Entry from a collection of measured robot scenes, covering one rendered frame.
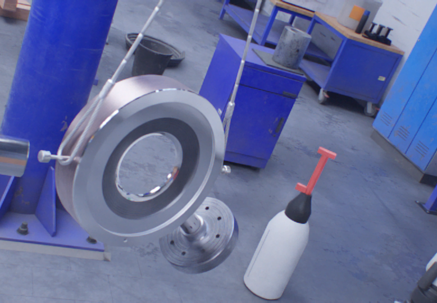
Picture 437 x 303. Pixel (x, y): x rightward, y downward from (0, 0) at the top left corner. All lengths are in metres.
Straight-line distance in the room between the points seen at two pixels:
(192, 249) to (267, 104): 2.74
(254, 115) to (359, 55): 2.75
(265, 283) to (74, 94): 1.25
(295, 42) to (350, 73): 2.66
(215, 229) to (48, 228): 1.52
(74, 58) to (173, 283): 1.10
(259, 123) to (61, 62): 1.86
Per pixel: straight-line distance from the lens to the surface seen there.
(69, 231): 3.04
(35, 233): 2.97
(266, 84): 4.16
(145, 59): 5.26
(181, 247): 1.58
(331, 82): 6.77
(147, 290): 2.90
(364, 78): 6.93
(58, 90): 2.79
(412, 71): 6.17
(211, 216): 1.59
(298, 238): 3.02
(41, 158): 1.23
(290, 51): 4.23
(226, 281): 3.17
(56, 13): 2.70
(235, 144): 4.28
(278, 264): 3.06
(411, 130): 5.96
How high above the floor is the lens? 1.68
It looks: 22 degrees down
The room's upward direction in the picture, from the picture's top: 22 degrees clockwise
